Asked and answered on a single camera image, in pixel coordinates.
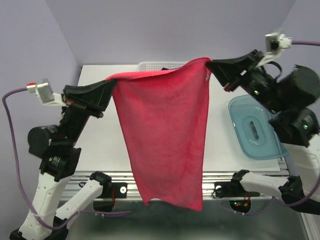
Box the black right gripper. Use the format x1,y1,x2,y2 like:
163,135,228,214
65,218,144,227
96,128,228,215
206,47,285,113

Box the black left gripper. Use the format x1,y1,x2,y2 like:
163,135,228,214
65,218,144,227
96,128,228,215
62,74,120,144

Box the pink microfiber towel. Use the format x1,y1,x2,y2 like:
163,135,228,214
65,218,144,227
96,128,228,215
110,57,211,211

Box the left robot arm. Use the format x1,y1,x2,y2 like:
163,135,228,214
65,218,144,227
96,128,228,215
10,79,117,240

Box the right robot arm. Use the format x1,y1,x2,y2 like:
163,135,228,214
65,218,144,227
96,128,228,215
205,50,320,215

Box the teal translucent plastic tray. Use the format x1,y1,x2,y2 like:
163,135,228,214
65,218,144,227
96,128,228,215
228,95,289,160

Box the purple towel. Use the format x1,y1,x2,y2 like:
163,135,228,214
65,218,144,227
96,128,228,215
161,67,171,71

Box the white perforated plastic basket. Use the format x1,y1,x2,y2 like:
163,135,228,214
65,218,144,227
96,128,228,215
137,61,187,72

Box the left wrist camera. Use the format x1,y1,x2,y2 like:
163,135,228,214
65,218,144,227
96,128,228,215
26,78,65,107

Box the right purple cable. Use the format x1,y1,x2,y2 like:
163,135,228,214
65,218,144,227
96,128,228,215
219,39,320,216

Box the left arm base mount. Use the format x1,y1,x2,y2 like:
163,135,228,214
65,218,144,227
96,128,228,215
93,182,128,212

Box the aluminium table edge rail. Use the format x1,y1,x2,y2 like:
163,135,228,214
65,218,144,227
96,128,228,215
57,154,293,201

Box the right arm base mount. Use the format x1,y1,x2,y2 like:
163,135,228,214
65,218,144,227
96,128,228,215
212,181,261,215

